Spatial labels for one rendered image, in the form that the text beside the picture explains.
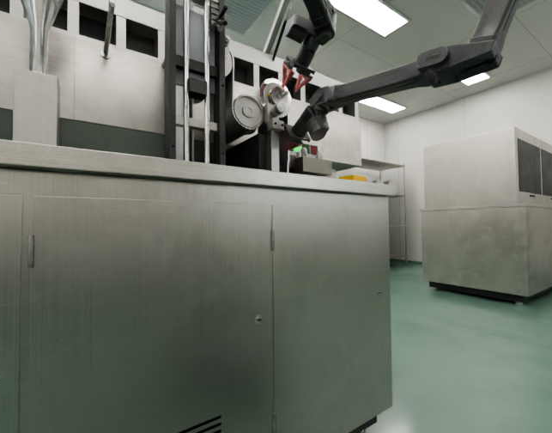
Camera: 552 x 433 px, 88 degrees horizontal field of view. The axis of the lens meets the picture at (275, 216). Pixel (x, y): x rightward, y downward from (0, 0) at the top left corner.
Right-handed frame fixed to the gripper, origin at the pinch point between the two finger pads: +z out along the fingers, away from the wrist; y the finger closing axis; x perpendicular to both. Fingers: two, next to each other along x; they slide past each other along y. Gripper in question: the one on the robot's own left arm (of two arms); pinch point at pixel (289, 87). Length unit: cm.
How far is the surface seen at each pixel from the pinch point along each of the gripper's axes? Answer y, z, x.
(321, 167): 17.5, 19.3, -20.1
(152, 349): -52, 33, -72
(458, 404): 67, 61, -115
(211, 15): -33.4, -11.2, 2.8
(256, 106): -10.9, 9.5, -1.6
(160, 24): -37, 9, 50
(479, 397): 80, 59, -117
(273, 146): -6.7, 15.7, -16.7
